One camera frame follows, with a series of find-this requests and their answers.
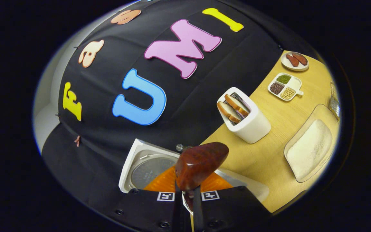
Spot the bread slice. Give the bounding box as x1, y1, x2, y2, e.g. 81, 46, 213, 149
217, 101, 241, 123
224, 94, 250, 116

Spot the metal wire chopstick holder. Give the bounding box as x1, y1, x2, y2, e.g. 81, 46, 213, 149
329, 82, 340, 120

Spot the white toaster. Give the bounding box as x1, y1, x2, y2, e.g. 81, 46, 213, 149
217, 87, 271, 144

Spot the red meat slice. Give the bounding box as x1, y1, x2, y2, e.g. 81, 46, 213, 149
292, 53, 308, 66
286, 54, 300, 67

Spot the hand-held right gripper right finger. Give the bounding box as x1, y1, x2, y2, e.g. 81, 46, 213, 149
192, 172, 271, 232

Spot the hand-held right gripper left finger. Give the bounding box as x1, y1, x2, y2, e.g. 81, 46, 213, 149
113, 166, 185, 232

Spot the white divided bean dish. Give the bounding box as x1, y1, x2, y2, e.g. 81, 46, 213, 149
268, 73, 304, 102

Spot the brown wooden spoon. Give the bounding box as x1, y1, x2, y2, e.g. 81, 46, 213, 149
175, 142, 229, 211

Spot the white rice cooker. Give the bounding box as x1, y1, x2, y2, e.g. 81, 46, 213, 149
119, 139, 270, 203

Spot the clear glass dish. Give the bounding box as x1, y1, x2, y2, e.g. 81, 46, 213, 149
284, 104, 339, 183

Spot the white round plate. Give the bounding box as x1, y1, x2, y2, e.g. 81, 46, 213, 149
281, 52, 309, 72

